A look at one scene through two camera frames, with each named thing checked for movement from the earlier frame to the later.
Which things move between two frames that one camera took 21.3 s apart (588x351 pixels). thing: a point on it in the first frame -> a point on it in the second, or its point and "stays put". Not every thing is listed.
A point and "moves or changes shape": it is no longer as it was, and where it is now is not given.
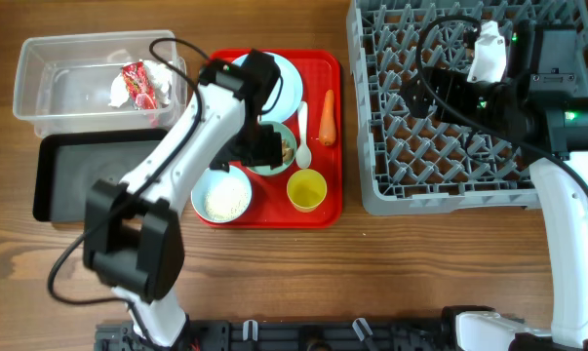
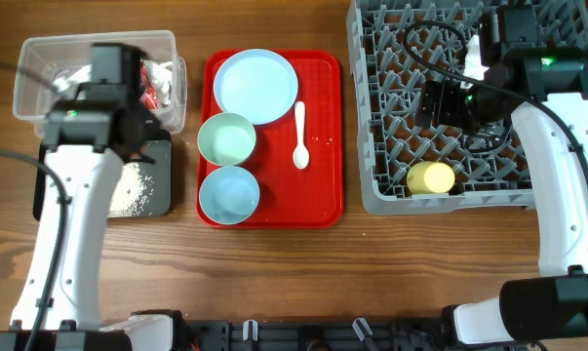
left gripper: [271, 154] -> [157, 128]
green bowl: [287, 135] moves or changes shape
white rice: [226, 198] moves or changes shape
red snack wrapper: [140, 91] stays put
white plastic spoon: [303, 155] stays put
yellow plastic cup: [306, 189] -> [429, 177]
